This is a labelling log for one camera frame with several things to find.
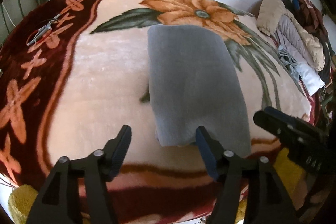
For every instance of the pile of pillows and clothes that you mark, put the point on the pile of pillows and clothes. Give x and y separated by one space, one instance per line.
270 14

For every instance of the grey-blue crumpled cloth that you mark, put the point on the grey-blue crumpled cloth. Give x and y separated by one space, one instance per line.
287 60

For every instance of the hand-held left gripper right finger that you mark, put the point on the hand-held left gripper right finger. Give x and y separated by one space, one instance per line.
206 151

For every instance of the lilac puffer jacket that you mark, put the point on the lilac puffer jacket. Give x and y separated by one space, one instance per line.
291 35

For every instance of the dark clothes pile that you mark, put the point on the dark clothes pile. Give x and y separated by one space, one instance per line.
308 10

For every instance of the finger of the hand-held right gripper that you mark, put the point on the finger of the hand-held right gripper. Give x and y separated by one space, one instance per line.
296 134

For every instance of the floral plush blanket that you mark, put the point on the floral plush blanket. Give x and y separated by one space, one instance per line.
105 69

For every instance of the grey pants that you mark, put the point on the grey pants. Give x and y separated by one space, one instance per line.
189 77

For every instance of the white cloth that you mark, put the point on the white cloth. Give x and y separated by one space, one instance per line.
311 78

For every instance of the yellow plush mat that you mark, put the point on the yellow plush mat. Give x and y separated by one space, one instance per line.
291 176

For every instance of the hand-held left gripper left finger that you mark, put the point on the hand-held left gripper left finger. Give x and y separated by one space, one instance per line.
125 146

